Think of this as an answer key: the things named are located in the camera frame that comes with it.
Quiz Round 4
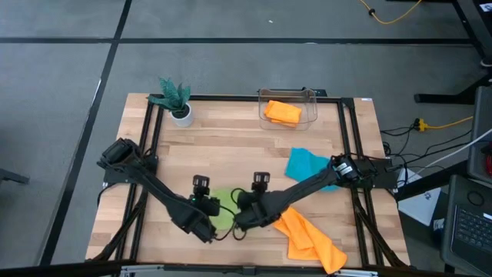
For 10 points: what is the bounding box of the green microfiber towel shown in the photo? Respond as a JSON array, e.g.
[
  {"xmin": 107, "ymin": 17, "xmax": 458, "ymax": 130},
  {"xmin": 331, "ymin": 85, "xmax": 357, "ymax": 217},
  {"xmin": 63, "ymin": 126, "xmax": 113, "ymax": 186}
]
[{"xmin": 209, "ymin": 187, "xmax": 242, "ymax": 232}]

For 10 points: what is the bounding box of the teal microfiber towel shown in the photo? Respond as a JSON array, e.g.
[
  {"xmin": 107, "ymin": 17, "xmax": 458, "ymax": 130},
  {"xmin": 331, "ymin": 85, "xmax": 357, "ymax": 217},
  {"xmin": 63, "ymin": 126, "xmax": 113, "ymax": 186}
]
[{"xmin": 284, "ymin": 147, "xmax": 341, "ymax": 192}]

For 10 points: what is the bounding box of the orange microfiber towel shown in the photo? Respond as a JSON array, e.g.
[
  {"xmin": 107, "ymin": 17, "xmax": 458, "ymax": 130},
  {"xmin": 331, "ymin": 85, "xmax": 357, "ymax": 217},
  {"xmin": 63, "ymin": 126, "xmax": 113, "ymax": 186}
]
[
  {"xmin": 272, "ymin": 207, "xmax": 348, "ymax": 275},
  {"xmin": 263, "ymin": 99, "xmax": 303, "ymax": 128}
]

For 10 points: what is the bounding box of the silver aluminium bar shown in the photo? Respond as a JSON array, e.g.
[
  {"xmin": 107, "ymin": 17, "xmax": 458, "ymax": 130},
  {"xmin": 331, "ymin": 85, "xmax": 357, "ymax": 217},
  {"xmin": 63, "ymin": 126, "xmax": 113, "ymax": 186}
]
[{"xmin": 118, "ymin": 263, "xmax": 380, "ymax": 277}]

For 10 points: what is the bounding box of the white plant pot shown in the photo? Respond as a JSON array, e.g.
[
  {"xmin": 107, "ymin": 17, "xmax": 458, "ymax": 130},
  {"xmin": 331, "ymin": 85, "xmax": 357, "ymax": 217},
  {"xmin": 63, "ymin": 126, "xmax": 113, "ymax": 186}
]
[{"xmin": 170, "ymin": 102, "xmax": 194, "ymax": 128}]

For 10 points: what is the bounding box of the clear plastic bin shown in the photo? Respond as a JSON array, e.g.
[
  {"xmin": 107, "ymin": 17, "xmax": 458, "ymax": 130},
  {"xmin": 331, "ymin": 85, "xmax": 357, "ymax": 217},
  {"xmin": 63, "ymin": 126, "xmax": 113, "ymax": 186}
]
[{"xmin": 257, "ymin": 87, "xmax": 319, "ymax": 131}]

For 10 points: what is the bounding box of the green artificial plant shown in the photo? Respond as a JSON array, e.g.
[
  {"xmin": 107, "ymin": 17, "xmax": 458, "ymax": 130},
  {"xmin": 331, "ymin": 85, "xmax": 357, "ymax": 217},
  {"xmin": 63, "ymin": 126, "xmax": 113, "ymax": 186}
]
[{"xmin": 147, "ymin": 75, "xmax": 192, "ymax": 116}]

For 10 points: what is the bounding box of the white cardboard box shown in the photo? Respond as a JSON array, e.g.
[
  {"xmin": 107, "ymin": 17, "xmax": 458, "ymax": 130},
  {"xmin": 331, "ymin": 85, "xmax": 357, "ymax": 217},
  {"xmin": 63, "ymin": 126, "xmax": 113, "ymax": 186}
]
[{"xmin": 397, "ymin": 168, "xmax": 442, "ymax": 227}]

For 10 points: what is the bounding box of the grey furniture foot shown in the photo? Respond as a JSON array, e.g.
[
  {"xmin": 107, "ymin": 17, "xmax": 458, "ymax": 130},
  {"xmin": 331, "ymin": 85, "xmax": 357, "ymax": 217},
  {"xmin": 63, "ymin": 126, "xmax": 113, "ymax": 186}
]
[{"xmin": 0, "ymin": 168, "xmax": 30, "ymax": 185}]

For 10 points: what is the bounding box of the dark grey laptop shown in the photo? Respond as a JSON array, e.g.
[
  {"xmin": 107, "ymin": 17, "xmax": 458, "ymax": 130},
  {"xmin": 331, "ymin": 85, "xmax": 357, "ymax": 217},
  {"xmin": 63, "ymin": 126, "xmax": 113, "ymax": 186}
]
[{"xmin": 440, "ymin": 175, "xmax": 492, "ymax": 276}]

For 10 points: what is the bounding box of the dark grey equipment box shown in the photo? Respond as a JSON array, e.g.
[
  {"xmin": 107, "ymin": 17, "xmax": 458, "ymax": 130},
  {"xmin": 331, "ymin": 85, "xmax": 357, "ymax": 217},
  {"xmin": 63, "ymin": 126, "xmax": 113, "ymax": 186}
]
[{"xmin": 467, "ymin": 86, "xmax": 492, "ymax": 185}]

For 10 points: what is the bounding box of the black aluminium table frame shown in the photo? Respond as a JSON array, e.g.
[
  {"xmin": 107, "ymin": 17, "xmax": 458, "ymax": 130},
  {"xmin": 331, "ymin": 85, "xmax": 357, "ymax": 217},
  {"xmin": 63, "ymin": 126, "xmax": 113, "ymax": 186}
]
[{"xmin": 86, "ymin": 87, "xmax": 411, "ymax": 272}]

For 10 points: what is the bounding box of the black cable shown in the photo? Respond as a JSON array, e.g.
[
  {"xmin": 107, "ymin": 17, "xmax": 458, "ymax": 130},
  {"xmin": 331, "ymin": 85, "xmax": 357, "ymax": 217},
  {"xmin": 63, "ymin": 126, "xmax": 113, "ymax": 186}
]
[{"xmin": 380, "ymin": 122, "xmax": 474, "ymax": 170}]

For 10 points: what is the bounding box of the yellow extension cord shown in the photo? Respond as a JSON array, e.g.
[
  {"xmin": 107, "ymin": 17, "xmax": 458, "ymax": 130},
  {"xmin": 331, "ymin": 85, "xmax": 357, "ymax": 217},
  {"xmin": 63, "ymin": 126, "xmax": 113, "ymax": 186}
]
[{"xmin": 413, "ymin": 115, "xmax": 474, "ymax": 132}]

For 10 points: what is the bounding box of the white cable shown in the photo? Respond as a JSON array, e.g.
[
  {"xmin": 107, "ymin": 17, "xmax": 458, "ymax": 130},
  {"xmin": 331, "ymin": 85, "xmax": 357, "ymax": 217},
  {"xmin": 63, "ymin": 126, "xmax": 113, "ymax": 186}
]
[{"xmin": 417, "ymin": 128, "xmax": 492, "ymax": 174}]

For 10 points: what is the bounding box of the yellow cable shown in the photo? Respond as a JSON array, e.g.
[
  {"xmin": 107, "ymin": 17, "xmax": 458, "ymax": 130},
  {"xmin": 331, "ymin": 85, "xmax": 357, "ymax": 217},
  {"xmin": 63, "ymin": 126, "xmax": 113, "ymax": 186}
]
[{"xmin": 359, "ymin": 0, "xmax": 423, "ymax": 25}]

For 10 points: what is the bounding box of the black desk frame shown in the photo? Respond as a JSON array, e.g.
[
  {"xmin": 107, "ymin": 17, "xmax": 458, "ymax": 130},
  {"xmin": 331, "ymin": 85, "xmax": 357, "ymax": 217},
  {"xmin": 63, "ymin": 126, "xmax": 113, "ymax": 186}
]
[{"xmin": 414, "ymin": 0, "xmax": 492, "ymax": 105}]

